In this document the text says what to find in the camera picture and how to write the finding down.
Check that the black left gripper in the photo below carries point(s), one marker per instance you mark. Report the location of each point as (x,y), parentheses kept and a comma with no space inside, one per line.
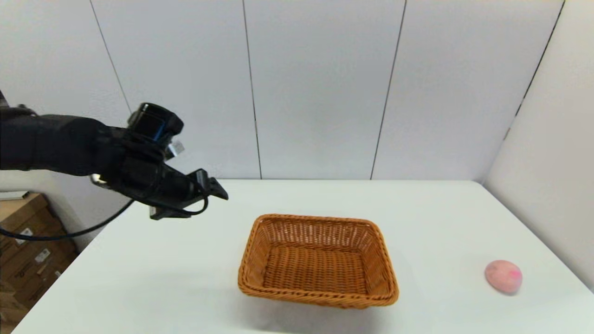
(148,183)

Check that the orange woven wicker basket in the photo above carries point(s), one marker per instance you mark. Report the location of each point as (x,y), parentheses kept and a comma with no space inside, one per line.
(315,269)

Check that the pink peach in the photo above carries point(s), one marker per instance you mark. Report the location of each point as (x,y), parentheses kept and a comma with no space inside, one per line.
(503,276)

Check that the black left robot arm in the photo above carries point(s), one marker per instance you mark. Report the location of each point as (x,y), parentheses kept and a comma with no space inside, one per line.
(55,144)

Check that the cardboard box with white label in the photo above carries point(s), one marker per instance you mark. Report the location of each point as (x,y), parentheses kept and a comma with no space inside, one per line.
(32,290)
(44,266)
(21,215)

